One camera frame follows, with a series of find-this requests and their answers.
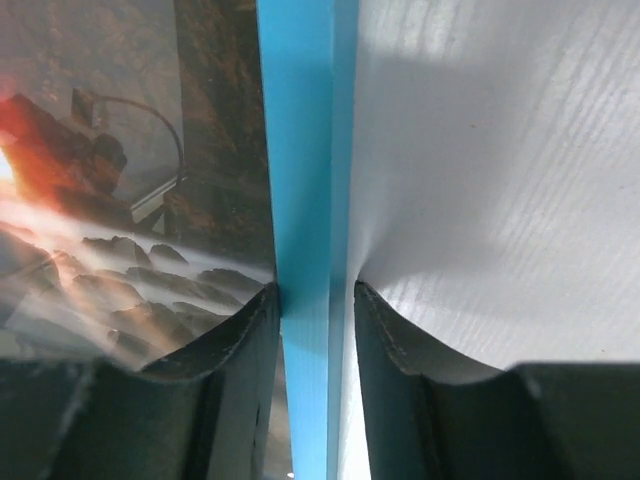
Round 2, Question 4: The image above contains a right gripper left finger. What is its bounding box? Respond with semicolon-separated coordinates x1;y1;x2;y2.
1;284;280;479

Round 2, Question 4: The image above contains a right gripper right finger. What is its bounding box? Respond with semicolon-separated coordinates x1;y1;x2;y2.
354;282;639;479

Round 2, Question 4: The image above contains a blue picture frame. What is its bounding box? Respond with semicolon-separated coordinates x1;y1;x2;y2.
257;1;358;479

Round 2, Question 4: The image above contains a sunset seascape photo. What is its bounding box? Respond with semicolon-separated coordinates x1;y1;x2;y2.
0;0;296;480

